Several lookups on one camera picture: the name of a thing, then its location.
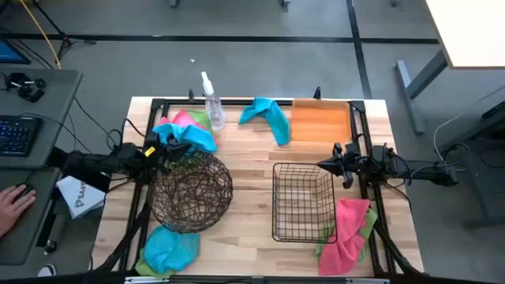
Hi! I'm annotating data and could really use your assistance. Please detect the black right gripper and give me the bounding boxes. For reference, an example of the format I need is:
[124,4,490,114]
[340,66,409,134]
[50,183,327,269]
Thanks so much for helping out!
[317,142,372,189]

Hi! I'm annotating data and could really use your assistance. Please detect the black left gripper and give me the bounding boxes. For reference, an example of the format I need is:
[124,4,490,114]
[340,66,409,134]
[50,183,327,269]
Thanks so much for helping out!
[152,132,193,177]

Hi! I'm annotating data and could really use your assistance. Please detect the blue microfiber towel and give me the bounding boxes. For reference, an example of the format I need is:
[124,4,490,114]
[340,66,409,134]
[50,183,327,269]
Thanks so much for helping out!
[152,122,218,154]
[142,225,201,274]
[238,97,292,147]

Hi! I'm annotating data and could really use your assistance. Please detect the pink microfiber towel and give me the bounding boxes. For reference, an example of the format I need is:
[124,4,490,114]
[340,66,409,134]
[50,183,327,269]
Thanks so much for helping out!
[157,109,210,131]
[318,197,371,276]

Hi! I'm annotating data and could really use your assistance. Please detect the green microfiber towel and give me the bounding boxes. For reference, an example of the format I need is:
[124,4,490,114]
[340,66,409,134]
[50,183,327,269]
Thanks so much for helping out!
[314,207,379,263]
[187,109,214,133]
[135,248,178,278]

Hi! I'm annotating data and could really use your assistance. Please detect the round dark wicker basket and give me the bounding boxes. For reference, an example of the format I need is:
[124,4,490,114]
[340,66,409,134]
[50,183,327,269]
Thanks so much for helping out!
[148,151,234,234]

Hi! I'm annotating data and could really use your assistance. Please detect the clear glass cleaner spray bottle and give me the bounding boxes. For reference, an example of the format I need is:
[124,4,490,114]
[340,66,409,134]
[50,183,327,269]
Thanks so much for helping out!
[200,71,226,131]

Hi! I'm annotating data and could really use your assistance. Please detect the white printed bag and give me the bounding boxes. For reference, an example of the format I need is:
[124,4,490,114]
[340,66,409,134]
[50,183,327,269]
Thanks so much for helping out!
[56,175,107,220]

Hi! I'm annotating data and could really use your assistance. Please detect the grey operator desk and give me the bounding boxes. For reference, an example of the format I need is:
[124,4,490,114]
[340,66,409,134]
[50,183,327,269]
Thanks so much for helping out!
[0,69,84,266]

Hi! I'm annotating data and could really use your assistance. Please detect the black computer mouse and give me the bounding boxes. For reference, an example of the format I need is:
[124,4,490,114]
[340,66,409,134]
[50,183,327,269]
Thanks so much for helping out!
[15,183,36,198]

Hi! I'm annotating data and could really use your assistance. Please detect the black tripod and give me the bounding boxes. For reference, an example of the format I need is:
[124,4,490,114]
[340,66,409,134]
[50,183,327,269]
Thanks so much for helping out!
[31,0,97,60]

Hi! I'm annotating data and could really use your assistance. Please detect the black clamp device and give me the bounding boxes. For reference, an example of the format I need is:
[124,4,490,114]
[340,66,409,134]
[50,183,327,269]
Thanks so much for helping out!
[4,72,47,103]

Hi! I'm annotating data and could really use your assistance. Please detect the black backlit keyboard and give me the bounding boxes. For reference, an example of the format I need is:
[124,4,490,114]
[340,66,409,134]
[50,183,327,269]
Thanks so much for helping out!
[0,114,43,158]

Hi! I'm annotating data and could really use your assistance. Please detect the person's hand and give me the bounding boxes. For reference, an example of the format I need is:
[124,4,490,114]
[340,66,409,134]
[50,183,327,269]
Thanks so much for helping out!
[0,184,37,238]

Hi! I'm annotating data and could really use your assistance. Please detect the white shoe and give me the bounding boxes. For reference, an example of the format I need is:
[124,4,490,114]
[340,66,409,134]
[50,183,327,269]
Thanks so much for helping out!
[37,263,58,278]

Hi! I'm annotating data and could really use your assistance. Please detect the white table with grey leg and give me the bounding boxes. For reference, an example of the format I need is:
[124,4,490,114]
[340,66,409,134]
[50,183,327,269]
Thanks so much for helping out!
[395,0,505,135]

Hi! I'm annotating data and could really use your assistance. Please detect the blue-screen monitor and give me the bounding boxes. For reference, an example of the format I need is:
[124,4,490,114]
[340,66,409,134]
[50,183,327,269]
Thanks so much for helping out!
[0,38,32,65]

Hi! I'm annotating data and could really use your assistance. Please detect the black aluminium rig frame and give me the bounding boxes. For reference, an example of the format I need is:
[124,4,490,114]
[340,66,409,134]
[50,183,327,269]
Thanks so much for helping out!
[94,87,425,277]

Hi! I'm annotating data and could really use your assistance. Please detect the rectangular black wire basket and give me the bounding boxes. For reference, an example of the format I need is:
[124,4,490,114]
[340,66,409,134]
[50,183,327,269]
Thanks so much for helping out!
[271,162,339,245]

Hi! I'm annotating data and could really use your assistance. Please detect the white cable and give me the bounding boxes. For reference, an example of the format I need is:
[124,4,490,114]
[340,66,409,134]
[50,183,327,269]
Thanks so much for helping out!
[432,113,466,161]

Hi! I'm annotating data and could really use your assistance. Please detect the yellow cable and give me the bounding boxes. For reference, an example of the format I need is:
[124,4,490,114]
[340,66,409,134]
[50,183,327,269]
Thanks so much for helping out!
[18,0,62,70]

